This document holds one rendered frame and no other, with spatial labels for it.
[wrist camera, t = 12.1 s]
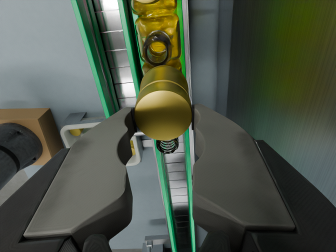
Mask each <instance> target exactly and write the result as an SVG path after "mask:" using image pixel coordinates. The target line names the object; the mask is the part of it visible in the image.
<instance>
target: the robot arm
mask: <svg viewBox="0 0 336 252"><path fill-rule="evenodd" d="M134 109H135V108H134V107H124V108H123V109H121V110H120V111H118V112H116V113H115V114H113V115H112V116H110V117H108V118H107V119H105V120H104V121H102V122H100V123H99V124H97V125H96V126H94V127H93V128H91V129H90V130H89V131H87V132H86V133H85V134H84V135H82V136H81V137H80V138H79V139H78V140H77V141H76V142H75V143H74V144H73V145H72V146H71V147H70V148H62V149H61V150H60V151H59V152H58V153H56V154H55V155H54V156H53V157H52V158H51V159H50V160H49V161H48V162H47V163H46V164H45V165H44V166H42V167H41V168H40V169H39V170H38V171H37V172H36V173H35V174H34V175H33V176H32V177H31V178H30V179H28V180H27V181H26V182H25V183H24V184H23V185H22V186H21V187H20V188H19V189H18V190H17V191H16V192H14V193H13V194H12V195H11V196H10V197H9V198H8V199H7V200H6V201H5V202H4V203H3V204H2V205H1V206H0V252H112V250H111V248H110V245H109V242H110V239H112V238H113V237H114V236H116V235H117V234H118V233H119V232H121V231H122V230H123V229H125V228H126V227H127V226H128V225H129V224H130V222H131V220H132V216H133V195H132V190H131V186H130V181H129V177H128V172H127V168H126V164H127V163H128V161H129V160H130V158H131V157H132V155H133V153H132V148H131V142H130V140H131V138H132V137H133V135H134V134H135V133H137V132H138V126H137V125H136V122H135V116H134ZM191 111H192V120H191V130H194V132H195V153H196V155H197V156H198V157H199V159H198V160H197V161H196V162H195V163H194V165H193V182H192V218H193V220H194V222H195V223H196V224H197V225H198V226H200V227H201V228H203V229H204V230H205V231H207V232H208V234H207V235H206V237H205V239H204V241H203V243H202V245H201V247H200V249H199V251H198V252H336V207H335V206H334V205H333V204H332V203H331V202H330V201H329V200H328V199H327V198H326V197H325V196H324V195H323V194H322V193H321V192H320V191H319V190H318V189H317V188H316V187H315V186H314V185H313V184H312V183H311V182H309V181H308V180H307V179H306V178H305V177H304V176H303V175H302V174H300V173H299V172H298V171H297V170H296V169H295V168H294V167H293V166H292V165H290V164H289V163H288V162H287V161H286V160H285V159H284V158H283V157H282V156H280V155H279V154H278V153H277V152H276V151H275V150H274V149H273V148H271V147H270V146H269V145H268V144H267V143H266V142H265V141H264V140H255V139H254V138H253V137H252V136H251V135H250V134H249V133H247V132H246V131H245V130H244V129H243V128H241V127H240V126H239V125H238V124H236V123H235V122H233V121H232V120H230V119H228V118H226V117H225V116H223V115H221V114H219V113H217V112H216V111H214V110H212V109H210V108H208V107H207V106H205V105H203V104H201V103H197V104H192V106H191ZM42 152H43V146H42V143H41V141H40V139H39V138H38V137H37V135H36V134H35V133H34V132H32V131H31V130H30V129H28V128H27V127H25V126H23V125H20V124H17V123H11V122H7V123H2V124H0V190H1V189H2V188H3V187H4V186H5V185H6V184H7V183H8V182H9V181H10V180H11V179H12V178H13V177H14V175H15V174H16V173H17V172H19V171H20V170H22V169H24V168H26V167H28V166H30V165H32V164H34V163H35V162H36V161H37V160H38V159H39V158H40V157H41V155H42Z"/></svg>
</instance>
